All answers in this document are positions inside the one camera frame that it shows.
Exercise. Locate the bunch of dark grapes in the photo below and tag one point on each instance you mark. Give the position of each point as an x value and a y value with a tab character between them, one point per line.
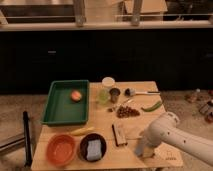
126	111

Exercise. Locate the orange peach fruit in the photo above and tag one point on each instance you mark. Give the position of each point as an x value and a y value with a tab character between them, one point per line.
75	95

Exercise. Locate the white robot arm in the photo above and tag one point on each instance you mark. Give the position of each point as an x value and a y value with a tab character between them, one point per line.
164	129

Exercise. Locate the yellow banana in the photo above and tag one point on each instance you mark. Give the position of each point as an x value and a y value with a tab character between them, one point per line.
82	131

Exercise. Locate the light green cup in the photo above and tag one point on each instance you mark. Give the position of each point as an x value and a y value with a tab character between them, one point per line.
103	96

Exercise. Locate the grey sponge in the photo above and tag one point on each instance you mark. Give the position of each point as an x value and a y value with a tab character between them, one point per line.
94	150

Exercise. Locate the dark brown bowl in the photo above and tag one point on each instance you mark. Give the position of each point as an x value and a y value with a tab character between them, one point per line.
84	144

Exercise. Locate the black pole stand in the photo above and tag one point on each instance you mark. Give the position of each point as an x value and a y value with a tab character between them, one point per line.
27	139

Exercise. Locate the green pepper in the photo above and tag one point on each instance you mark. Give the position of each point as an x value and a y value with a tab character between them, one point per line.
152	108

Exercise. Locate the white handled brush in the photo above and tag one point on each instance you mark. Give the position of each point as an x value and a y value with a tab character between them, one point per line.
132	92

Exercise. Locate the green plastic tray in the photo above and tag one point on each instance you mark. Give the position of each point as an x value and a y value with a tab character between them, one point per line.
60	109

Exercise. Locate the black and wood brush block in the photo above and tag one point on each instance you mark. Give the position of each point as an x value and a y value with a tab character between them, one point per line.
119	135

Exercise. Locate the dark metal cup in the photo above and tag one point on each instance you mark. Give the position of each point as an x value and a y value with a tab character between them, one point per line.
114	93

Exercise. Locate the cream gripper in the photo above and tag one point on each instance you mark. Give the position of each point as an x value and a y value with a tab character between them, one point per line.
145	148

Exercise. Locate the orange bowl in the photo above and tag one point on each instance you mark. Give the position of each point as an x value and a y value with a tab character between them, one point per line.
60	150

